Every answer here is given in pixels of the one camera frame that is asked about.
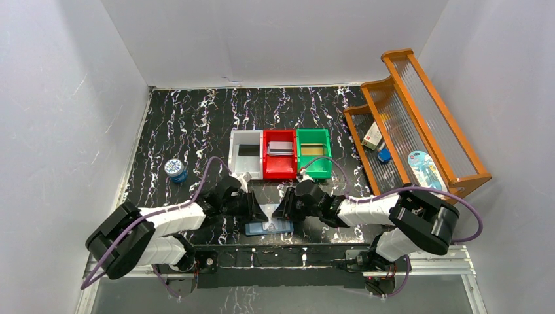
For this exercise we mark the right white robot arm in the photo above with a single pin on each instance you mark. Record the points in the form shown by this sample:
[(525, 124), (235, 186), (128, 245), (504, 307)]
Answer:
[(420, 220)]

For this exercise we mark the silver VIP card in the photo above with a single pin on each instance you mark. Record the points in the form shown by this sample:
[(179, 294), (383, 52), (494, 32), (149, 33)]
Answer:
[(280, 148)]

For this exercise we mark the small blue object on shelf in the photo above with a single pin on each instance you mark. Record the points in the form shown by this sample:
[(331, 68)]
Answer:
[(384, 156)]

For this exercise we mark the small red white box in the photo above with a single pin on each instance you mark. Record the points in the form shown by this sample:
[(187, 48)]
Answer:
[(373, 138)]

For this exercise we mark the red plastic bin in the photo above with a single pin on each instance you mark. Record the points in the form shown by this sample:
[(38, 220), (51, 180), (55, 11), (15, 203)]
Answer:
[(279, 166)]

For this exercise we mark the aluminium rail frame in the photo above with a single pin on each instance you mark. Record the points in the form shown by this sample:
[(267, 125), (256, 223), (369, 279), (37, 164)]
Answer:
[(455, 262)]

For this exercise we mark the blue blister pack toy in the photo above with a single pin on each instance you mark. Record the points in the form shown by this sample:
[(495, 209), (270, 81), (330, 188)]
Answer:
[(425, 171)]

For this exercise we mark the white plastic bin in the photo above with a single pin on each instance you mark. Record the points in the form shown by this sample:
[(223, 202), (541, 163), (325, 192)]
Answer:
[(242, 164)]

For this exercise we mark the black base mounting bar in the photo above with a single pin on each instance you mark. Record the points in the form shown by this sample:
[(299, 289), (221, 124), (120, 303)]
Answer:
[(215, 266)]

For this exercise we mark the black card in white bin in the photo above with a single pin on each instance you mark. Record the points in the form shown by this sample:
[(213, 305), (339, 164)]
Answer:
[(249, 150)]

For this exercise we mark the gold card in green bin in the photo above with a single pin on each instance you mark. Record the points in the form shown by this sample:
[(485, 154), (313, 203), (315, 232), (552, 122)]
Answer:
[(312, 150)]

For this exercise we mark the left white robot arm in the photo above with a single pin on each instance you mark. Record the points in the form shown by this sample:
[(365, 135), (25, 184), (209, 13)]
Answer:
[(132, 236)]

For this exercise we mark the orange wooden shelf rack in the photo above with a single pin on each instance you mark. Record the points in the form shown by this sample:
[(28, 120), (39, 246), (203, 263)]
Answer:
[(412, 116)]

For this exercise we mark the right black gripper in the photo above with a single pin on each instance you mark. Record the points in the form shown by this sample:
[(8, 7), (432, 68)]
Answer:
[(286, 210)]

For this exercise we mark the blue round tape tin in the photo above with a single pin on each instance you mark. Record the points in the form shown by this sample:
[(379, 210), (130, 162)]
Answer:
[(175, 170)]

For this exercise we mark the green plastic bin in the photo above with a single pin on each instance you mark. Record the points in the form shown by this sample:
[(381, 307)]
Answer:
[(310, 144)]

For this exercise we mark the blue card holder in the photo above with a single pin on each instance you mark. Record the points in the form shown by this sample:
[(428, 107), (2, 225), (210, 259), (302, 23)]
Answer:
[(272, 226)]

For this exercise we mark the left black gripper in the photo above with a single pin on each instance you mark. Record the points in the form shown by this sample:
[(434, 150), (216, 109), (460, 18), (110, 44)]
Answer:
[(249, 204)]

